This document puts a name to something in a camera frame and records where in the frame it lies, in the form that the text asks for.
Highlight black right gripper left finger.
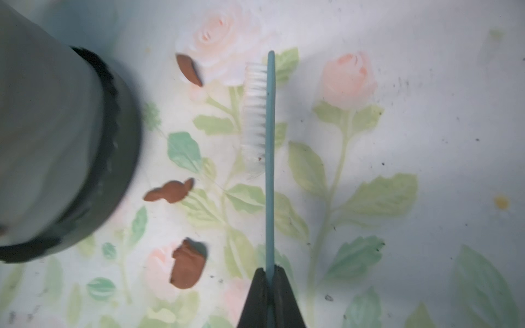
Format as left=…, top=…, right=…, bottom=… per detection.
left=237, top=268, right=269, bottom=328

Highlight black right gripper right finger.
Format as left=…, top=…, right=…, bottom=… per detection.
left=272, top=265, right=306, bottom=328

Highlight teal toothbrush white bristles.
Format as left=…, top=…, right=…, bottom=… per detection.
left=240, top=51, right=276, bottom=284

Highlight white ceramic pot with soil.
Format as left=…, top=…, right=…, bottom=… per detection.
left=1, top=4, right=104, bottom=246

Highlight brown mud lump large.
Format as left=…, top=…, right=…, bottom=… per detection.
left=170, top=238, right=208, bottom=290

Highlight brown mud lump middle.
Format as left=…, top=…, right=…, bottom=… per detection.
left=143, top=178, right=195, bottom=204

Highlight brown mud lump far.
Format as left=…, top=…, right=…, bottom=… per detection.
left=176, top=53, right=203, bottom=87

